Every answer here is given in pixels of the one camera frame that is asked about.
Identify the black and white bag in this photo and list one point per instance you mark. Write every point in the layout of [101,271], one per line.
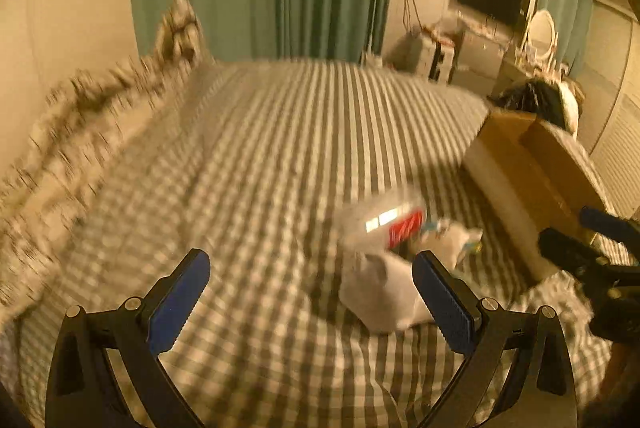
[542,100]

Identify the clear bottle with red label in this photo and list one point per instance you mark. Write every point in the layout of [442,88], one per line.
[387,218]

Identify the patterned blanket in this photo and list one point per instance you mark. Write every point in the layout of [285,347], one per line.
[85,113]

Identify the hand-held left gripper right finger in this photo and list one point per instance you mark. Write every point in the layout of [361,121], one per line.
[442,300]

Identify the oval white mirror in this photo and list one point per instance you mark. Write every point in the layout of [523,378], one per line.
[541,28]

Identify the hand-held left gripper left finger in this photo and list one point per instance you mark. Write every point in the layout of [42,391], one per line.
[177,303]

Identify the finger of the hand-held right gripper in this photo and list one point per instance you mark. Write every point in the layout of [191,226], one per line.
[565,250]
[605,220]

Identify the grey cabinet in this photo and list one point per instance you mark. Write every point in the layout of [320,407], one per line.
[475,50]

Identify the cardboard box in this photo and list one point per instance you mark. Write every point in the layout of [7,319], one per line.
[537,163]

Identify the small colourful packet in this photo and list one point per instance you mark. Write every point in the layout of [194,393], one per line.
[472,245]

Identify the checkered bed sheet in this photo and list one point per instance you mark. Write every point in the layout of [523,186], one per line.
[280,218]

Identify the white plastic bag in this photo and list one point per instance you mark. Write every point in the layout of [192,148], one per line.
[395,278]

